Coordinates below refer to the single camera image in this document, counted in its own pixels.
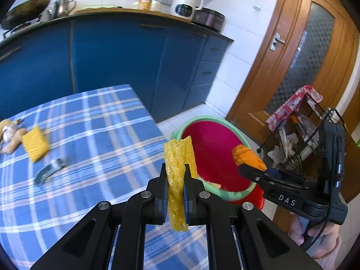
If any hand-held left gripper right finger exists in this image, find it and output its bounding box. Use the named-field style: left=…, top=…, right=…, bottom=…
left=183, top=164, right=324, bottom=270

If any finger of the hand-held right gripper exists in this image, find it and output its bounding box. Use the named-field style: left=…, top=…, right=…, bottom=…
left=264, top=168, right=284, bottom=179
left=238, top=164, right=275, bottom=188

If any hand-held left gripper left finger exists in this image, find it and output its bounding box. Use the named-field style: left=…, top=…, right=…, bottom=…
left=29, top=163, right=169, bottom=270

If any orange twisted plastic wrapper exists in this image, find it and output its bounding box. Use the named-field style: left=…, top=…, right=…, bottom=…
left=232, top=144, right=268, bottom=171

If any red bin with green rim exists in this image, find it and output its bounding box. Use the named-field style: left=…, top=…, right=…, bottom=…
left=171, top=116, right=265, bottom=211

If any person's right hand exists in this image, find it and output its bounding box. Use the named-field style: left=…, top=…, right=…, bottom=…
left=290, top=214, right=342, bottom=261

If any red patterned cloth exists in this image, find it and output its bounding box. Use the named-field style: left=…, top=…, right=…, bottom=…
left=266, top=85, right=323, bottom=133

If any blue plaid tablecloth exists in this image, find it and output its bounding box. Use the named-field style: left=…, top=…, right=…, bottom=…
left=0, top=84, right=209, bottom=270

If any grey curved metal object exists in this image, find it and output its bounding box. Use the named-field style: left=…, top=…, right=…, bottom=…
left=34, top=157, right=66, bottom=185

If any wooden door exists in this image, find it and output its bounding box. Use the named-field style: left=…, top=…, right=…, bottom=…
left=225, top=0, right=360, bottom=203

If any blue kitchen cabinet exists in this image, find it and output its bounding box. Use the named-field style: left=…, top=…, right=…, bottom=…
left=0, top=7, right=234, bottom=123

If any ginger root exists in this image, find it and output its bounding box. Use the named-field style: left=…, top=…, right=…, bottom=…
left=0, top=128, right=26, bottom=155

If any dark rice cooker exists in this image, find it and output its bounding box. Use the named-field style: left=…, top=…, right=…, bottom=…
left=192, top=7, right=225, bottom=33

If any white electric kettle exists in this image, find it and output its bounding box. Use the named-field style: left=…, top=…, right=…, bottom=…
left=171, top=0, right=204, bottom=21

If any metal kettle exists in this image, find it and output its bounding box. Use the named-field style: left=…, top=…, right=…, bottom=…
left=53, top=0, right=77, bottom=19

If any gas stove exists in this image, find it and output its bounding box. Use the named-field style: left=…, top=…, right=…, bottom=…
left=3, top=18, right=43, bottom=38

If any black wok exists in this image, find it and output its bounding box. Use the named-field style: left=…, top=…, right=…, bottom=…
left=0, top=0, right=53, bottom=30

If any black wire rack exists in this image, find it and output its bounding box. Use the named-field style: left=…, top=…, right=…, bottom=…
left=257, top=101, right=346, bottom=172

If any metal door handle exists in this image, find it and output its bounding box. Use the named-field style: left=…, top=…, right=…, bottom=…
left=269, top=31, right=286, bottom=52

